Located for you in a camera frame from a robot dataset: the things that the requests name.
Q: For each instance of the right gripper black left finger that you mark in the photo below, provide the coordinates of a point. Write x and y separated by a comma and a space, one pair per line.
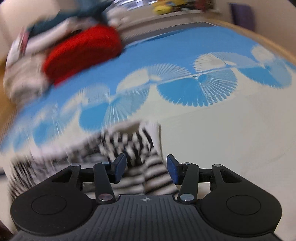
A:
105, 174

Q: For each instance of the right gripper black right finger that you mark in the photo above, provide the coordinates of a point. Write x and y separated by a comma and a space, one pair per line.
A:
185, 175

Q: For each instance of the black white striped sweater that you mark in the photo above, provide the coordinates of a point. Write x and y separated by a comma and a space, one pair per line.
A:
145, 172

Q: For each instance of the blue white patterned bedsheet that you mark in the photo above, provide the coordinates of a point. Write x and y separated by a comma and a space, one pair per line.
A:
218, 96

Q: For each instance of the red knitted pillow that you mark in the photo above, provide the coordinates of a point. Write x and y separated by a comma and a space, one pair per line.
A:
81, 51

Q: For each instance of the grey white folded blanket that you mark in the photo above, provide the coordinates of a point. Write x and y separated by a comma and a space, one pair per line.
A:
24, 79

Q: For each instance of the purple box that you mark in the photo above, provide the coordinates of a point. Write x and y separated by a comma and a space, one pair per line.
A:
243, 16

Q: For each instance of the yellow plush toy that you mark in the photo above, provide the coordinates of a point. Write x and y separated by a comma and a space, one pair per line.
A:
166, 6

